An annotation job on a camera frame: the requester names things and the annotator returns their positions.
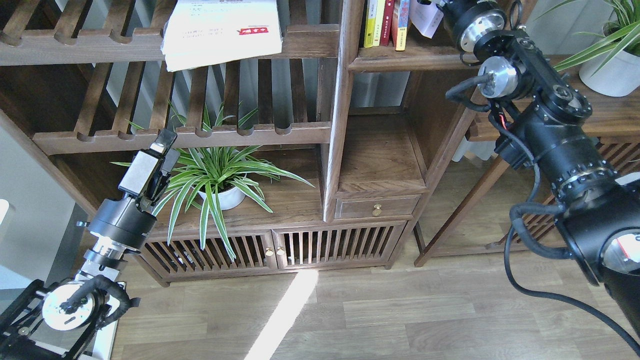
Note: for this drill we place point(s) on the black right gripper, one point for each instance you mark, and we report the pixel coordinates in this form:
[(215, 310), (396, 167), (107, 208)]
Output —
[(469, 20)]

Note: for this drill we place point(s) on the white book red label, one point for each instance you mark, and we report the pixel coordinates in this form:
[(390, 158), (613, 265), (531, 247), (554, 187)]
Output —
[(209, 32)]

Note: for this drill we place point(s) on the red book with globe cover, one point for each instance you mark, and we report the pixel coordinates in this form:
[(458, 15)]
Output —
[(400, 24)]

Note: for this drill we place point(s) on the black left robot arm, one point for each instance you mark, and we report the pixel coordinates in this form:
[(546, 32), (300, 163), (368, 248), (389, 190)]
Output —
[(93, 299)]

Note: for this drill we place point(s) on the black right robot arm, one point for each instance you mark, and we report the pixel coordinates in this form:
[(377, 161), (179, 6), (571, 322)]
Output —
[(595, 220)]

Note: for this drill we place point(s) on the dark red book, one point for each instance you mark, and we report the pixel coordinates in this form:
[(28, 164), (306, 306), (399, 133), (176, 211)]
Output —
[(387, 22)]

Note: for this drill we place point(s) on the spider plant on shelf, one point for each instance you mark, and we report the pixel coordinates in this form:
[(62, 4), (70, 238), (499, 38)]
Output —
[(222, 167)]

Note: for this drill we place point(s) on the white table leg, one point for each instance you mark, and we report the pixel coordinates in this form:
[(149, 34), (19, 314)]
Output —
[(100, 345)]

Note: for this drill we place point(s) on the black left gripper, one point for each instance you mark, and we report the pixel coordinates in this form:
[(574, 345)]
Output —
[(122, 226)]

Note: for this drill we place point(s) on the white plant pot on shelf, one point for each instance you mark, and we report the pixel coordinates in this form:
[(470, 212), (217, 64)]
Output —
[(228, 199)]

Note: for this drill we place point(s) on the white plant pot at right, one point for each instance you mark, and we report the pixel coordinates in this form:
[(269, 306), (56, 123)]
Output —
[(615, 77)]

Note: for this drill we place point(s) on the white book with barcode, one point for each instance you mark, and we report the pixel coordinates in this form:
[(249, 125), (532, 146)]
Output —
[(426, 16)]

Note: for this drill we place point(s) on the light yellow book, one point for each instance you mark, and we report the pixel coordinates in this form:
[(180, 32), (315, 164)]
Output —
[(380, 6)]

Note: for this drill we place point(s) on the dark wooden bookshelf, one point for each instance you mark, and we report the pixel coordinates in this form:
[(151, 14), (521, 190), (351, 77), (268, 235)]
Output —
[(365, 126)]

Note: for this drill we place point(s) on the brass drawer knob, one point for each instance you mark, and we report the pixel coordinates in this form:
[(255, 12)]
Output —
[(377, 210)]

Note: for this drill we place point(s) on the spider plant at right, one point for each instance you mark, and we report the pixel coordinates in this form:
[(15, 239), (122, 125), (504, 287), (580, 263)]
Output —
[(619, 35)]

